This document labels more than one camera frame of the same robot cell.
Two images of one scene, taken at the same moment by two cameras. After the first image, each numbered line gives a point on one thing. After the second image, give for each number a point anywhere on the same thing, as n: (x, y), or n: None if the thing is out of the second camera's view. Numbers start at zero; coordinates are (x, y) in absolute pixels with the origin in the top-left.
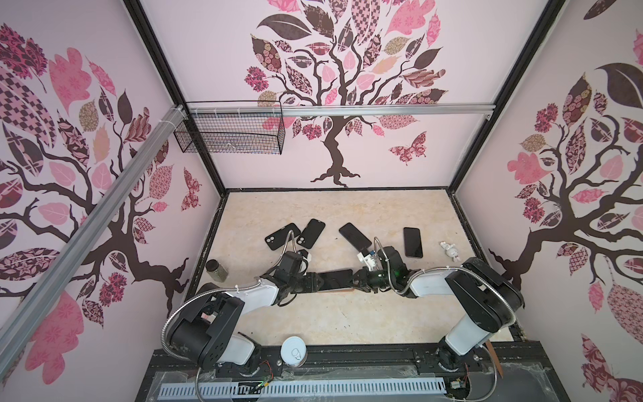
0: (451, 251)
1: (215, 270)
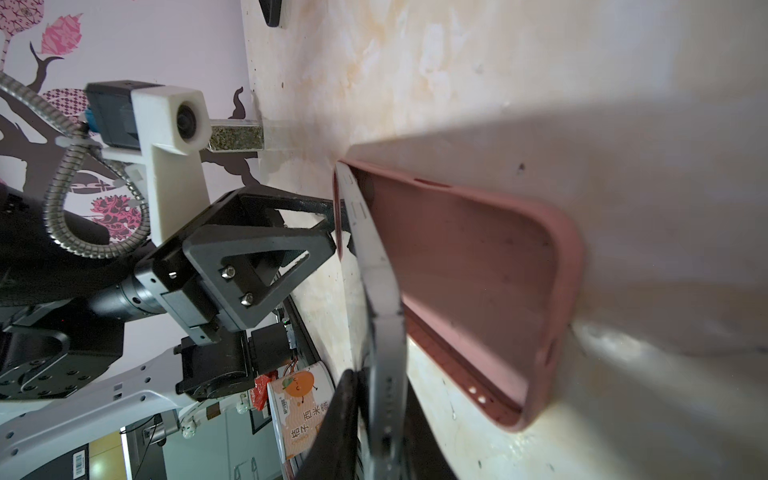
0: None
1: (236, 135)
